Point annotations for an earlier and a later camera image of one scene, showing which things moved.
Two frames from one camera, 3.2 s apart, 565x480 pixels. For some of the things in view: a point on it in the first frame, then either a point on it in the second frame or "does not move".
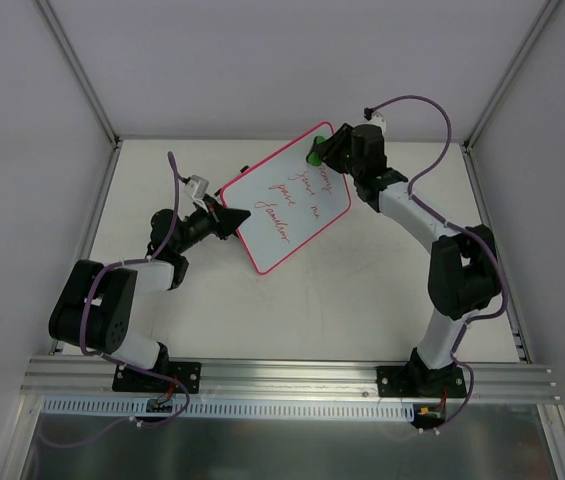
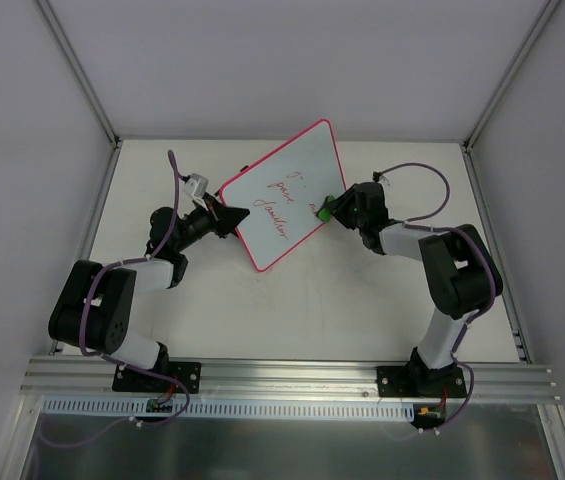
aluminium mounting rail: x=486 y=384 does not move
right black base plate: x=420 y=382 does not move
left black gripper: x=218 y=222 does not move
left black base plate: x=189 y=373 does not move
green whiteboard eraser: x=313 y=157 → x=324 y=213
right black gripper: x=339 y=148 → x=348 y=207
